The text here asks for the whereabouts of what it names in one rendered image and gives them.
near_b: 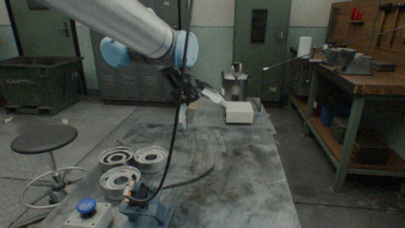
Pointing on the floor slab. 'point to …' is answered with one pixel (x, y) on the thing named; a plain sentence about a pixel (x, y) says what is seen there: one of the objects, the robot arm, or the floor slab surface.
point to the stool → (35, 144)
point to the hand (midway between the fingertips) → (207, 118)
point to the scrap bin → (39, 83)
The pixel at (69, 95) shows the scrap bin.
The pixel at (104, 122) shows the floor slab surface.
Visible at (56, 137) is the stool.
